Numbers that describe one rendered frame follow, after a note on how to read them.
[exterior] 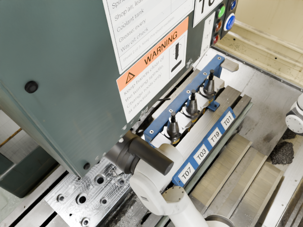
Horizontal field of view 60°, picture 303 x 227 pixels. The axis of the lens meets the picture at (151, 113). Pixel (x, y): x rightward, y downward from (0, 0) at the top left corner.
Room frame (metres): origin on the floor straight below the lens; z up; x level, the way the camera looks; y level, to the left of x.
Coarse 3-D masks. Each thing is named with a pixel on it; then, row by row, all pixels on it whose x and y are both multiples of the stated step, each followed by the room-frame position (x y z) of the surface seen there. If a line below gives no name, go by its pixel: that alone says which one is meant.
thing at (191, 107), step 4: (188, 100) 0.51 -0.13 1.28; (192, 100) 0.50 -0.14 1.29; (196, 100) 0.51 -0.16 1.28; (188, 104) 0.51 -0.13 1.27; (192, 104) 0.50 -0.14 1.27; (196, 104) 0.50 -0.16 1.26; (188, 108) 0.50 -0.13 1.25; (192, 108) 0.50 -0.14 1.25; (196, 108) 0.50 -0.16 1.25; (188, 112) 0.50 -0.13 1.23; (192, 112) 0.49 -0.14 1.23
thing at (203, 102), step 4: (196, 92) 0.59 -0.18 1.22; (196, 96) 0.57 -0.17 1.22; (200, 96) 0.57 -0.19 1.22; (200, 100) 0.55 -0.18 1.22; (204, 100) 0.55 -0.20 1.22; (208, 100) 0.55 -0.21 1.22; (200, 104) 0.53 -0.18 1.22; (204, 104) 0.53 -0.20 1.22; (208, 104) 0.53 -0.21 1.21; (200, 108) 0.52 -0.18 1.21
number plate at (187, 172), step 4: (188, 164) 0.41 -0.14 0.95; (184, 168) 0.39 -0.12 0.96; (188, 168) 0.40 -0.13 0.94; (192, 168) 0.40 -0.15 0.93; (184, 172) 0.38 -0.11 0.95; (188, 172) 0.39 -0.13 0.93; (192, 172) 0.39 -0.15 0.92; (180, 176) 0.37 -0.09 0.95; (184, 176) 0.37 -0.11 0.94; (188, 176) 0.37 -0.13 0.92; (184, 180) 0.35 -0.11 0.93
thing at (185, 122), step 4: (180, 112) 0.51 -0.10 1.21; (176, 116) 0.49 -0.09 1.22; (180, 116) 0.49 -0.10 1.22; (184, 116) 0.49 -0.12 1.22; (180, 120) 0.48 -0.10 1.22; (184, 120) 0.47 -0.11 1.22; (188, 120) 0.47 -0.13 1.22; (180, 124) 0.46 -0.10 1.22; (184, 124) 0.46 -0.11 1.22; (188, 124) 0.46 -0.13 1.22; (184, 128) 0.44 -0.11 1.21
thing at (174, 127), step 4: (176, 120) 0.43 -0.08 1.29; (168, 124) 0.43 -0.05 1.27; (172, 124) 0.42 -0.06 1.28; (176, 124) 0.42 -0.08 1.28; (168, 128) 0.43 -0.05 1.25; (172, 128) 0.42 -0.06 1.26; (176, 128) 0.42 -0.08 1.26; (168, 132) 0.42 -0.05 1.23; (172, 132) 0.42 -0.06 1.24; (176, 132) 0.42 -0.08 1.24
